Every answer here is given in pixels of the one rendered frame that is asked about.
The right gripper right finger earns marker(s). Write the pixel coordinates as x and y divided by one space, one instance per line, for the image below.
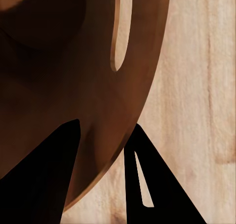
171 203

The trash can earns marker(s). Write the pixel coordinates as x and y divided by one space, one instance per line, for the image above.
57 64

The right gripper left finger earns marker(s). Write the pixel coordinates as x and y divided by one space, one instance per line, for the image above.
34 192

